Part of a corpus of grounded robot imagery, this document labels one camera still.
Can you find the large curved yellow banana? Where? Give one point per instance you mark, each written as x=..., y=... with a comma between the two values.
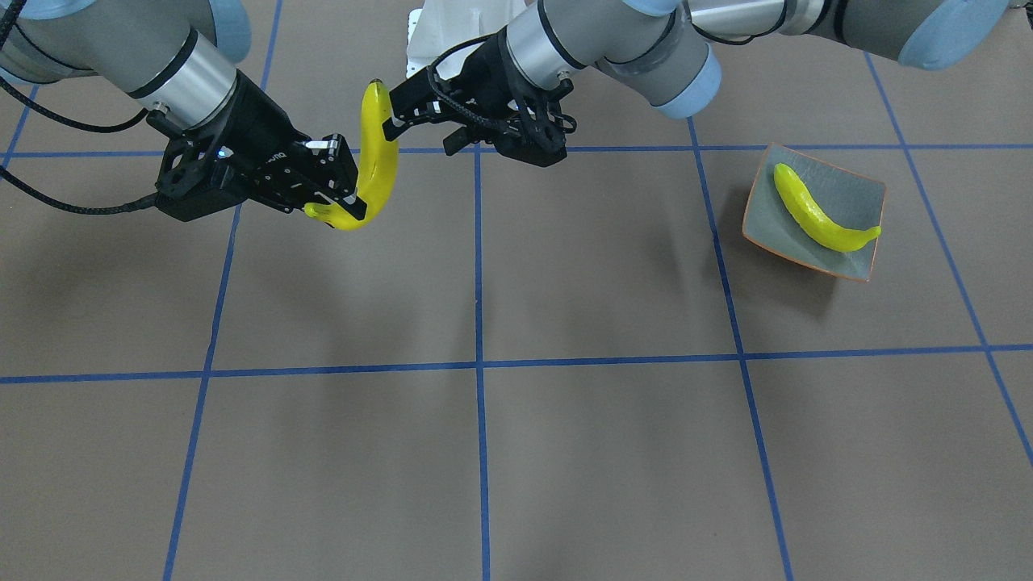
x=378, y=159

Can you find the small yellow banana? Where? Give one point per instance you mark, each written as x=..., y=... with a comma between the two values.
x=812, y=220

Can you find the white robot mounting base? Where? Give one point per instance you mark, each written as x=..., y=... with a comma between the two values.
x=439, y=25

